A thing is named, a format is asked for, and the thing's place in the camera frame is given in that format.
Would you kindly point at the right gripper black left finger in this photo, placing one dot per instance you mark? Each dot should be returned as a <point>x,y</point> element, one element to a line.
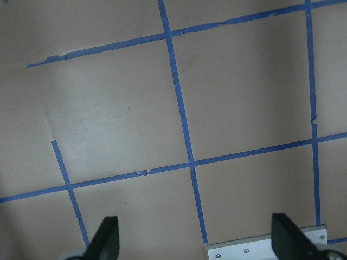
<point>106,242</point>

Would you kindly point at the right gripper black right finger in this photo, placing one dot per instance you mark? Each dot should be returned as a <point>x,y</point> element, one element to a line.
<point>288,242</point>

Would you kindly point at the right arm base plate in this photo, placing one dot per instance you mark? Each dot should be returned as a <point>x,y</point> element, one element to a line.
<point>260,247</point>

